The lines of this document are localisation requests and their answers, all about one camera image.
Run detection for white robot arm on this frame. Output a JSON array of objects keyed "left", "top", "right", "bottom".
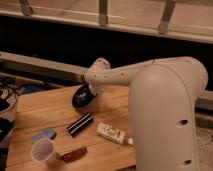
[{"left": 84, "top": 57, "right": 208, "bottom": 171}]

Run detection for black cables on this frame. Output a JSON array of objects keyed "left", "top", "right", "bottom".
[{"left": 0, "top": 76, "right": 26, "bottom": 113}]

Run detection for dark ceramic bowl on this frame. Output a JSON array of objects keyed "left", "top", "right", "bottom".
[{"left": 72, "top": 84, "right": 96, "bottom": 108}]

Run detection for blue flat object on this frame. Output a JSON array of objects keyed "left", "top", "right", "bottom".
[{"left": 32, "top": 128, "right": 57, "bottom": 143}]

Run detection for brown snack bar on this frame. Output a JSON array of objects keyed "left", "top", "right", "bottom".
[{"left": 61, "top": 147, "right": 87, "bottom": 163}]

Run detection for white paper cup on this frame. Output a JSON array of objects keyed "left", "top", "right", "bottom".
[{"left": 31, "top": 138, "right": 58, "bottom": 164}]

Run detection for white bottle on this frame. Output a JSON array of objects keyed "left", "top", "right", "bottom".
[{"left": 96, "top": 123, "right": 133, "bottom": 145}]

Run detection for black white striped box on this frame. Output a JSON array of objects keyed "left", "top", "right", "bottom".
[{"left": 67, "top": 113, "right": 93, "bottom": 137}]

